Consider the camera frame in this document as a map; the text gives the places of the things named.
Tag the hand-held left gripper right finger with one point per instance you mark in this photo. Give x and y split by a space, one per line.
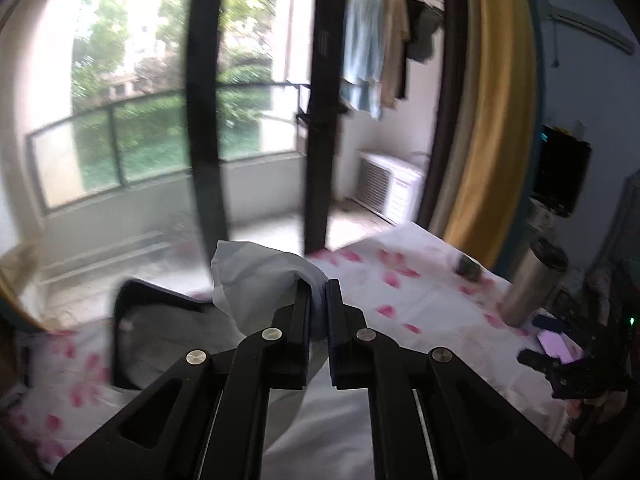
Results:
332 320

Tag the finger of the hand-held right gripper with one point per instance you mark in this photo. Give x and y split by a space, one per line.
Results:
535 360

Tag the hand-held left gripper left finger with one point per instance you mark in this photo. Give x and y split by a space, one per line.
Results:
303 310

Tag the white garment with black trim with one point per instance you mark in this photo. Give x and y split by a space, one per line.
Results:
255 275

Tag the purple phone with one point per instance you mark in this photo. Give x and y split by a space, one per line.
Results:
557 347

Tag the stainless steel tumbler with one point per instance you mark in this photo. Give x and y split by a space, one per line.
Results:
532 282

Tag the pink floral bed sheet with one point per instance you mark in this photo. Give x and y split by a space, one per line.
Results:
430 305

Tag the small dark object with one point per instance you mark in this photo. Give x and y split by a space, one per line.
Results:
469 266

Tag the white outdoor air conditioner unit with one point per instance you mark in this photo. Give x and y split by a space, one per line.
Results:
387 185

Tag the black monitor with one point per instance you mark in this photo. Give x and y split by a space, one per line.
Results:
560 170

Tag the glass balcony railing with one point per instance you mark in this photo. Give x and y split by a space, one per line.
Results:
145 140

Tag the dark brown door jamb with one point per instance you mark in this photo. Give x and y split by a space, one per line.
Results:
445 85

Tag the light blue hanging towel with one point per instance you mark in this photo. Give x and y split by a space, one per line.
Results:
362 55

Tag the beige hanging shirt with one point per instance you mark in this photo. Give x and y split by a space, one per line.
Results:
395 45

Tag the dark hanging garment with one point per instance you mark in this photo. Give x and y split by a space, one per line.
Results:
420 25

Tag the black sliding door frame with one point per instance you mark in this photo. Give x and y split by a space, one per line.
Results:
325 110
205 110

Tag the white wall air conditioner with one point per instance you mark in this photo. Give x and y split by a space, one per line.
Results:
590 22

